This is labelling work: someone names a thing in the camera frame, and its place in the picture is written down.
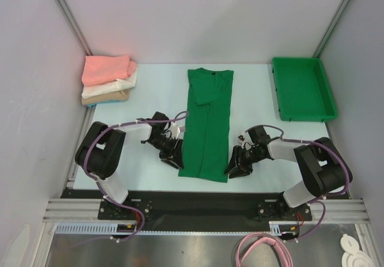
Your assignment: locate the white plastic disc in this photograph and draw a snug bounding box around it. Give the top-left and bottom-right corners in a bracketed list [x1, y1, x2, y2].
[340, 234, 360, 254]

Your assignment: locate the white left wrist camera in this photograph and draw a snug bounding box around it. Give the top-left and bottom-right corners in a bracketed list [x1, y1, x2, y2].
[170, 122, 185, 139]

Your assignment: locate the right aluminium frame post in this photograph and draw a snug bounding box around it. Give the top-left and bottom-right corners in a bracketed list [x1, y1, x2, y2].
[312, 0, 352, 58]

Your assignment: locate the white folded t shirt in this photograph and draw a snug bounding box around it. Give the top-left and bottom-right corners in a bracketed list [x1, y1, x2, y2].
[82, 69, 138, 99]

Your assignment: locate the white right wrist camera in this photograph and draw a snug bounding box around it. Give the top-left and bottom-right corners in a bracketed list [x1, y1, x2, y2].
[238, 132, 247, 146]

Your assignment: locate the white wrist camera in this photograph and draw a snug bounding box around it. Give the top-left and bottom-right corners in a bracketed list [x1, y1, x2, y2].
[170, 122, 185, 139]
[238, 132, 247, 146]

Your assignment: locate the green plastic tray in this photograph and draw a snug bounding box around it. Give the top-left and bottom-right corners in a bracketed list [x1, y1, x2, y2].
[272, 57, 338, 122]

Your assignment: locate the aluminium extrusion rail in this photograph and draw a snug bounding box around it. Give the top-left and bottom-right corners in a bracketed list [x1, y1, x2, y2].
[43, 199, 370, 224]

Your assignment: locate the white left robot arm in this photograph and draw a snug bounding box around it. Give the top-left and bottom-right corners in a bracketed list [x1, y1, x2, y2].
[75, 111, 230, 219]

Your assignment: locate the green t shirt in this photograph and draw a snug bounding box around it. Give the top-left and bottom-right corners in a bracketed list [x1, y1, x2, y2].
[178, 68, 234, 183]

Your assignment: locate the tan folded t shirt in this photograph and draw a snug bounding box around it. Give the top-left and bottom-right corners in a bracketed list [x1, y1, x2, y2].
[82, 89, 130, 106]

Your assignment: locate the white plastic ring part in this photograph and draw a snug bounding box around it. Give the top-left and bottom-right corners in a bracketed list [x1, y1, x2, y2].
[341, 251, 374, 267]

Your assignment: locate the aluminium frame post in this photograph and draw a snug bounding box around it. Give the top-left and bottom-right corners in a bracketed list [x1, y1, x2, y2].
[54, 0, 92, 56]
[312, 0, 352, 58]

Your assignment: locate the white slotted cable duct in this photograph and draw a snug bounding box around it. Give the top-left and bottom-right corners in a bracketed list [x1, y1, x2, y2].
[55, 222, 299, 236]

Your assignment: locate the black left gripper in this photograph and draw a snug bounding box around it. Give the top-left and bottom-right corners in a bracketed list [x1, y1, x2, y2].
[148, 134, 184, 169]

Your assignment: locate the pink folded t shirt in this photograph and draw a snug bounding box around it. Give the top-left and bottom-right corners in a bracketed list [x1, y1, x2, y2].
[82, 55, 137, 86]

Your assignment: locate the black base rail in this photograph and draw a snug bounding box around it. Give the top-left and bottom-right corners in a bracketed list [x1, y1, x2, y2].
[61, 189, 312, 231]

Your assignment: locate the left aluminium frame post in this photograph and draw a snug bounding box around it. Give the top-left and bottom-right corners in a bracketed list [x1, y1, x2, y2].
[54, 0, 92, 56]

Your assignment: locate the pink coiled cable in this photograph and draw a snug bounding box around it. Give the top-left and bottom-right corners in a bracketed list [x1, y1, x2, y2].
[235, 232, 294, 267]

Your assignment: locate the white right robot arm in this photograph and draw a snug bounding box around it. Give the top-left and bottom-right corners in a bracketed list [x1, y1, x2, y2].
[224, 124, 353, 220]

